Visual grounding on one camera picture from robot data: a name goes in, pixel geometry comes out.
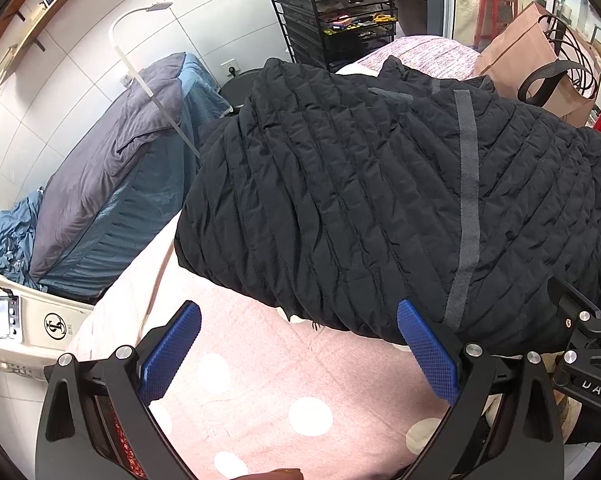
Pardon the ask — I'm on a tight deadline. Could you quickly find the pink polka dot blanket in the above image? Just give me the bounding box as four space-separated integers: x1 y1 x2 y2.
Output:
65 35 486 480

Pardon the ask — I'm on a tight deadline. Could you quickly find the grey duvet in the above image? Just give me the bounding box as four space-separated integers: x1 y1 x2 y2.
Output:
28 52 191 281

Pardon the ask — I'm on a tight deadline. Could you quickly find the black quilted jacket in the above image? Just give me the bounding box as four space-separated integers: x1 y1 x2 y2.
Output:
173 55 601 356

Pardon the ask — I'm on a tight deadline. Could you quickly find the wooden wall shelf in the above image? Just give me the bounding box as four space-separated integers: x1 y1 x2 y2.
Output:
0 0 116 86

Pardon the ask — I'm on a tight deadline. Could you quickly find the black round stool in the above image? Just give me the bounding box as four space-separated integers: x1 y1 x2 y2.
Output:
219 67 267 111

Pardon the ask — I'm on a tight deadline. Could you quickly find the blue bed sheet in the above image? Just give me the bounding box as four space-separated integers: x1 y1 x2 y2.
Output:
0 52 231 306

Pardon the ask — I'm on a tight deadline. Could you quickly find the white appliance with panel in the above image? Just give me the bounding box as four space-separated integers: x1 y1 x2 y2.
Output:
0 245 94 376

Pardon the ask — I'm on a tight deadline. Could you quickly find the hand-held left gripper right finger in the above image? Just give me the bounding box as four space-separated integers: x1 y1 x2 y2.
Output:
397 299 566 480

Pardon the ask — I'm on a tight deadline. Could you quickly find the red patterned cloth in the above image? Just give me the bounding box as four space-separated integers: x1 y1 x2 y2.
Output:
93 395 148 480

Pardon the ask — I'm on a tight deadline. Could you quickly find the black drawer cart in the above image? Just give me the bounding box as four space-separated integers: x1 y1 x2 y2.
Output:
266 0 398 71

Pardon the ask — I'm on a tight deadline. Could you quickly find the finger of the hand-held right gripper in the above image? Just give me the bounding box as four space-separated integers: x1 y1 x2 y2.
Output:
547 276 601 361

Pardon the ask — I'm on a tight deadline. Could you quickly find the brown paper bag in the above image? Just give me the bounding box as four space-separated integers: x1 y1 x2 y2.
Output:
473 1 601 128

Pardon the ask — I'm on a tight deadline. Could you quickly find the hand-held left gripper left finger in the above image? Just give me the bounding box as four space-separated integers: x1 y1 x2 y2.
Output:
34 300 204 480

